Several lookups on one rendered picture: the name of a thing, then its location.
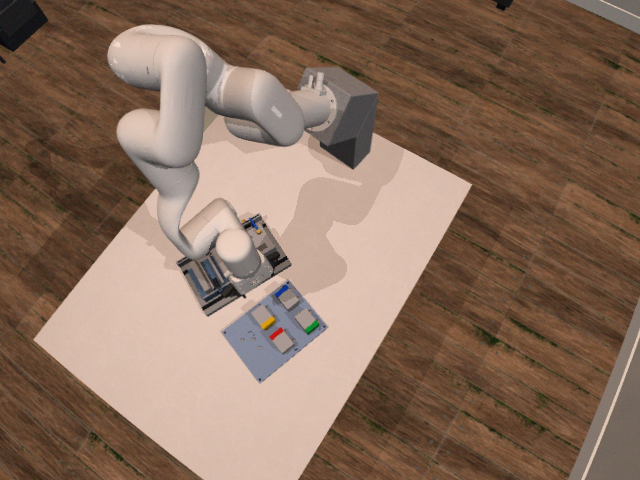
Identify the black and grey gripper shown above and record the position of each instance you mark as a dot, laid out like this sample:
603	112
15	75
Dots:
243	286

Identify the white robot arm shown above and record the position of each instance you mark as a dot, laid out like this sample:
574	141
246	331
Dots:
144	57

